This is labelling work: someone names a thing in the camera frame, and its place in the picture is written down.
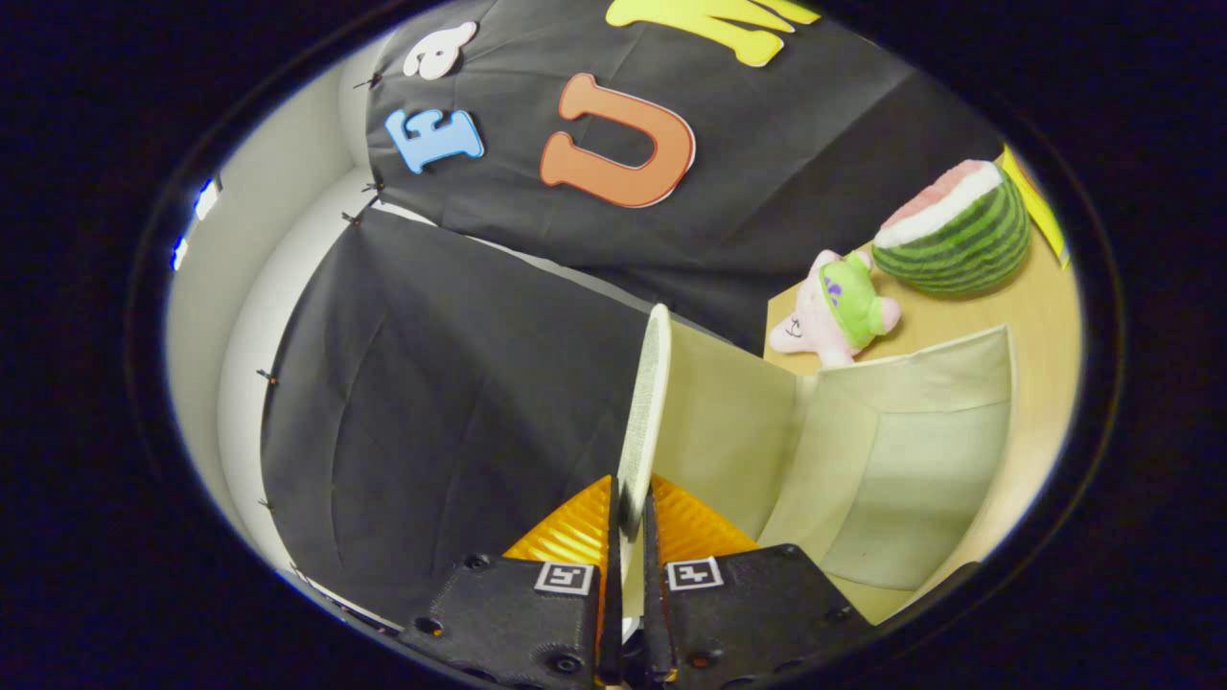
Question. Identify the black backdrop cloth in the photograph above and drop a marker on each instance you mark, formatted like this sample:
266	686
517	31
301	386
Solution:
431	383

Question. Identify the beige fabric storage box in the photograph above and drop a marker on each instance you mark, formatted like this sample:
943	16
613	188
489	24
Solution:
901	479

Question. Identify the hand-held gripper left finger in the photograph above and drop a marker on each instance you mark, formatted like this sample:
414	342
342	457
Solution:
518	613

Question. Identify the ceiling light panel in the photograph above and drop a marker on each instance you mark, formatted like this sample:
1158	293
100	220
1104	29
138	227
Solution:
205	198

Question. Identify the watermelon slice plush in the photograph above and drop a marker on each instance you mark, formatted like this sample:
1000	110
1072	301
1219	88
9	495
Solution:
959	240

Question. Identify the pink plush toy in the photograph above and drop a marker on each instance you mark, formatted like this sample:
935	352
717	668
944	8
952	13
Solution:
815	326

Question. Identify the yellow book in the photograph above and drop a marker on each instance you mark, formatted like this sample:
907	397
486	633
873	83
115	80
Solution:
1040	206

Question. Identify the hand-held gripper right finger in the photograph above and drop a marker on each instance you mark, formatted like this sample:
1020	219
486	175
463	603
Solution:
748	613

